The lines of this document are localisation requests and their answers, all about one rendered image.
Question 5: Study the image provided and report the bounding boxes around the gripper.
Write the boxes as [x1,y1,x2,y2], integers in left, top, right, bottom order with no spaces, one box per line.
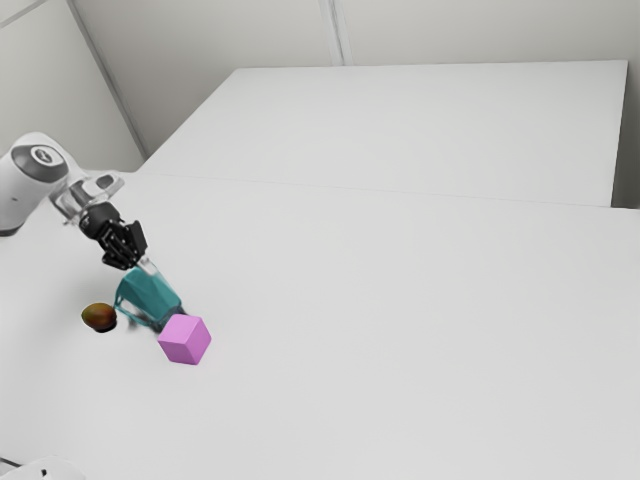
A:
[78,201,161,278]

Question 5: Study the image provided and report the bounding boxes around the teal faceted mug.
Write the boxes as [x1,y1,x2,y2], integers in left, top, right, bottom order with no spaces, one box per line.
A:
[113,266,183,333]

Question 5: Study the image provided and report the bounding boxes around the red green mango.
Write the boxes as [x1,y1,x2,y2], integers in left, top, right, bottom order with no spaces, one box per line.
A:
[80,301,119,335]

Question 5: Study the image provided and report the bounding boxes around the pink cube block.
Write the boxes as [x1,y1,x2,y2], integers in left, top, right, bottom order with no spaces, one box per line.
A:
[156,313,213,367]

